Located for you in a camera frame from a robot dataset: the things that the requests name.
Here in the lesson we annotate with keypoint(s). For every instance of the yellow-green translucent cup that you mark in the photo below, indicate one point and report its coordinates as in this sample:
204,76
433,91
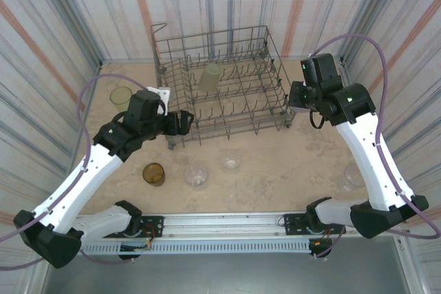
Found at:
120,97

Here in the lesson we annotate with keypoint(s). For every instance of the pale green frosted cup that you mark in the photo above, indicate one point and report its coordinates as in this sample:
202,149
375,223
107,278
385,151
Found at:
209,78

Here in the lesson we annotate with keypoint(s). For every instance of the clear round glass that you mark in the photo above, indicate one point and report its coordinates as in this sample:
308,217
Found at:
197,177

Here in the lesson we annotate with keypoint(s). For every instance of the small clear glass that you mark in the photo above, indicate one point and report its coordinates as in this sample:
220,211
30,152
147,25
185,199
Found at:
231,162

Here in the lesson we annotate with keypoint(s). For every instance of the amber translucent cup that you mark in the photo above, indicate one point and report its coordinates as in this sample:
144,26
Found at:
154,175

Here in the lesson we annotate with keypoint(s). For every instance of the clear plastic tumbler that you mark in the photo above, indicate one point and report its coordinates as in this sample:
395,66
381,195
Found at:
349,178

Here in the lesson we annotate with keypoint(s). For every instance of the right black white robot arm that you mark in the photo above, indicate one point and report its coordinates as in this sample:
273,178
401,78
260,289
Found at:
372,170

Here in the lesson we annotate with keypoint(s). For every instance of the grey metal panel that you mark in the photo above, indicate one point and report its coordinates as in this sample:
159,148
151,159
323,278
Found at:
224,273

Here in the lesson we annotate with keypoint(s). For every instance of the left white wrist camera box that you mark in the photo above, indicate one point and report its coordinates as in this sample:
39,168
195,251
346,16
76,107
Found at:
162,92

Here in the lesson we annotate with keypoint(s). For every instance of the aluminium mounting rail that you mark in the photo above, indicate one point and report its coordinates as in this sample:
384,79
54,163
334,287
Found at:
224,225

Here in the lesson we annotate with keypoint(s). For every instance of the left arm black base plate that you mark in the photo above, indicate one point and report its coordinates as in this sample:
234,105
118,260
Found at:
155,225

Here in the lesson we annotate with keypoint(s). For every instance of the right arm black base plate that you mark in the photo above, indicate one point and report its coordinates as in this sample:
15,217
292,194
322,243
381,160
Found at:
293,225

